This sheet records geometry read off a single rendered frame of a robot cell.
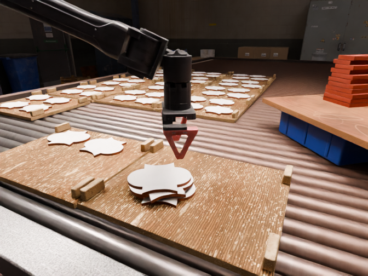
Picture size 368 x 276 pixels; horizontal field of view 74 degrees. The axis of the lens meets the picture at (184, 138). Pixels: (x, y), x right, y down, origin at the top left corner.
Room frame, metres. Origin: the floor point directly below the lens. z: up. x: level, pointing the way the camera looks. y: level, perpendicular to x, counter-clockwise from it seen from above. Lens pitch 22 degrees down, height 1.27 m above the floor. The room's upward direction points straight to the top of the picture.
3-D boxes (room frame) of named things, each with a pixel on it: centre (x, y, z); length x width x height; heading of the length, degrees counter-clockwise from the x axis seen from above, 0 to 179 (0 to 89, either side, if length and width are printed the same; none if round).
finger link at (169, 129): (0.47, 0.01, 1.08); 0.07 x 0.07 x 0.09; 6
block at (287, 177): (0.53, -0.26, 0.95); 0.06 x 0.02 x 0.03; 153
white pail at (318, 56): (5.40, -2.84, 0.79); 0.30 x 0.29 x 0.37; 67
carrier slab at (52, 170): (0.68, 0.35, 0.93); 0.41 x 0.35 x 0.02; 65
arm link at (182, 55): (0.51, 0.01, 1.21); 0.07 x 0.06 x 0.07; 178
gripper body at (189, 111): (0.50, 0.01, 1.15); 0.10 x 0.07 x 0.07; 6
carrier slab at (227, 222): (0.50, -0.03, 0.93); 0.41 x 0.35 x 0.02; 63
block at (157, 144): (0.71, 0.09, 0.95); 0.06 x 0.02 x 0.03; 153
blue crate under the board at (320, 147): (0.80, -0.56, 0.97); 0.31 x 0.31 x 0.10; 14
